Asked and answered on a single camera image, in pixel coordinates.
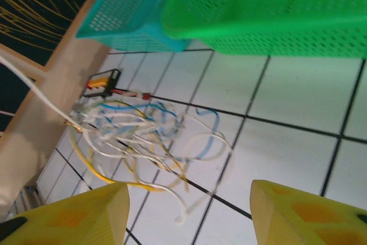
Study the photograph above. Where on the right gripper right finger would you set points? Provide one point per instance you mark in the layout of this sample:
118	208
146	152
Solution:
301	219

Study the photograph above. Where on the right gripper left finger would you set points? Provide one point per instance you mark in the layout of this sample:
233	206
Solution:
71	222

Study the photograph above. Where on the green plastic basket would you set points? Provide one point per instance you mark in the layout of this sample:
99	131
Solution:
258	12

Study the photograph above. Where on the black connector board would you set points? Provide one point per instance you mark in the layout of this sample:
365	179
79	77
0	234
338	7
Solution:
99	83

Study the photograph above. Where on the teal plastic basket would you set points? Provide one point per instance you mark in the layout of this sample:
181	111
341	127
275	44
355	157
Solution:
120	12

